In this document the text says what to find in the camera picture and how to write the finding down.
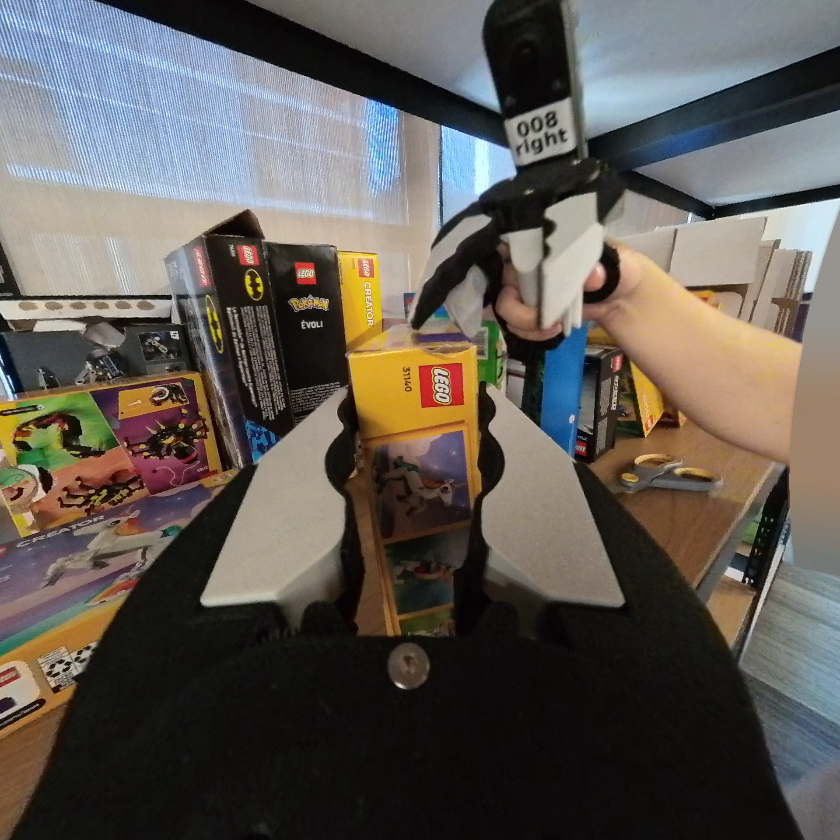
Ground yellow green brick set box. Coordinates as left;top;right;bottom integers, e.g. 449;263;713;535
616;357;689;439

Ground person's right forearm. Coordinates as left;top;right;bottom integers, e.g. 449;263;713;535
613;252;805;468

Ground person's right hand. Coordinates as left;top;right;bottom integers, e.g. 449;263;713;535
492;239;649;343

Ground wooden desk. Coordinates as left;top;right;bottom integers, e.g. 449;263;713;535
0;420;788;837

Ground blue forest picture box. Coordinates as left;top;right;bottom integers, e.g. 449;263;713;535
521;325;589;455

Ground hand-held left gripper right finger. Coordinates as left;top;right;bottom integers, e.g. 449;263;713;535
458;384;626;636

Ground black metal shelf frame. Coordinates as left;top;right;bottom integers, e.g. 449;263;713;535
95;0;840;608

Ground slim yellow brick set box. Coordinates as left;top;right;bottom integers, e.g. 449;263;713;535
336;251;383;353

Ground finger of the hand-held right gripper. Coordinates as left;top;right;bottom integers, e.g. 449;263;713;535
408;200;505;337
507;196;607;333

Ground tall black brick set box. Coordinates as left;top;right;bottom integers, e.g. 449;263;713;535
264;240;350;426

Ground yellow monster picture box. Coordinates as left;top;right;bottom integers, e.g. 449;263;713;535
0;369;223;540

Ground black bat logo box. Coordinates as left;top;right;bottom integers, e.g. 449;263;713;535
164;209;298;469

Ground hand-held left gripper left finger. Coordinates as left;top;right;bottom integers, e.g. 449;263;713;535
200;386;368;634

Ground purple tape piece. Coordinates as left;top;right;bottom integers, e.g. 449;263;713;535
413;330;476;354

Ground grey yellow scissors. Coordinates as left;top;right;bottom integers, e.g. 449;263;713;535
616;451;727;495

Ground flattened cardboard boxes stack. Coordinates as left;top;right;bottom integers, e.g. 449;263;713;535
617;215;807;343

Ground small black brick set box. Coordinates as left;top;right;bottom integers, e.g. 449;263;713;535
573;343;626;463

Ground white perforated strip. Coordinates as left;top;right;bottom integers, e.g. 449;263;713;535
0;295;177;324

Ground dark grey figure box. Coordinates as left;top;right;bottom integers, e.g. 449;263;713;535
0;322;193;399

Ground yellow unicorn brick set box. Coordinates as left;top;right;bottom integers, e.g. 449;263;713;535
0;484;231;741
345;327;492;639

